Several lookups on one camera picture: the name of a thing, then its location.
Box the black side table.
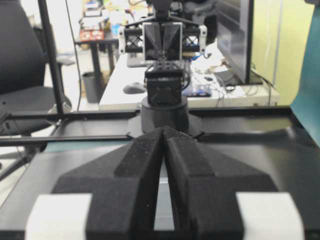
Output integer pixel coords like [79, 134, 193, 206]
[74, 33, 119, 80]

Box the teal backdrop sheet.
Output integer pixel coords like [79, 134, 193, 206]
[290, 0, 320, 145]

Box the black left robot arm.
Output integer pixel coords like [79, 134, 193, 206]
[24, 19, 207, 240]

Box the red white box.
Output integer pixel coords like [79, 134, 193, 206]
[79, 30, 105, 41]

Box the blue patterned card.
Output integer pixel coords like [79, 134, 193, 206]
[182, 84, 212, 98]

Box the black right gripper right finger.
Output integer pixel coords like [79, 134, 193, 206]
[163, 126, 305, 240]

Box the black aluminium frame post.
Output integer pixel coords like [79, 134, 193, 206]
[37, 0, 64, 115]

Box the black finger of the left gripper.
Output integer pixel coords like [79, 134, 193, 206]
[142, 22, 162, 61]
[162, 22, 183, 61]

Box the grey computer mouse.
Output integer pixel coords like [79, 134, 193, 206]
[123, 82, 146, 95]

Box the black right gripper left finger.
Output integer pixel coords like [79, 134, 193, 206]
[24, 128, 164, 240]

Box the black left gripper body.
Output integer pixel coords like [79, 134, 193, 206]
[118, 21, 208, 56]

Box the black computer monitor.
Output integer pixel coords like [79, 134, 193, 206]
[216, 0, 263, 86]

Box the dark waste bin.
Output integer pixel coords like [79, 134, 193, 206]
[82, 72, 101, 104]

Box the white office desk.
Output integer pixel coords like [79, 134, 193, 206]
[99, 54, 280, 111]

